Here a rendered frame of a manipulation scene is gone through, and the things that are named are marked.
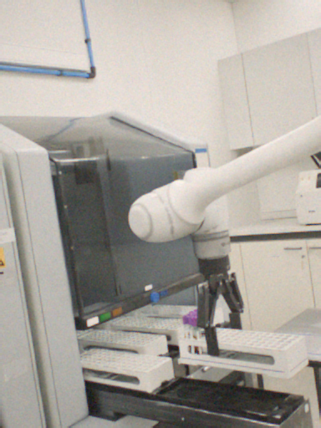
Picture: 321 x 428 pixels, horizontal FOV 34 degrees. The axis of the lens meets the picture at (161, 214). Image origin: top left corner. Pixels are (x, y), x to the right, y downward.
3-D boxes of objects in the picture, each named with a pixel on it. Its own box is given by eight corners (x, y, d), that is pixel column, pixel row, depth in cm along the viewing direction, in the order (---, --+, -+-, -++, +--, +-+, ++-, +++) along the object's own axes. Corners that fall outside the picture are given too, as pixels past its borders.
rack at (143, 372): (70, 382, 145) (66, 359, 144) (96, 369, 152) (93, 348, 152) (150, 397, 125) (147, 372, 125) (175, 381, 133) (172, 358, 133)
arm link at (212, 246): (236, 228, 125) (239, 252, 126) (205, 230, 131) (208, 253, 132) (214, 234, 119) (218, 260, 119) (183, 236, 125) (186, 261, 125)
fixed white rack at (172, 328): (111, 342, 177) (109, 324, 177) (131, 333, 185) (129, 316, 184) (180, 349, 158) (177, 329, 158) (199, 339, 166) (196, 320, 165)
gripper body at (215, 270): (216, 259, 120) (221, 298, 120) (236, 252, 126) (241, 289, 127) (190, 259, 125) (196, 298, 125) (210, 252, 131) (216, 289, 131)
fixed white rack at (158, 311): (141, 328, 189) (138, 312, 188) (159, 320, 196) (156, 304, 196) (208, 334, 170) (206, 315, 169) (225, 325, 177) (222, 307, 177)
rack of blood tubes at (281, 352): (180, 362, 130) (176, 338, 130) (203, 349, 138) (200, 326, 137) (288, 379, 111) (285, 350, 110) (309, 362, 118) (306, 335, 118)
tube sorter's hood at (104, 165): (-23, 321, 167) (-57, 122, 164) (110, 277, 213) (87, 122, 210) (85, 331, 134) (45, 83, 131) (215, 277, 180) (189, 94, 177)
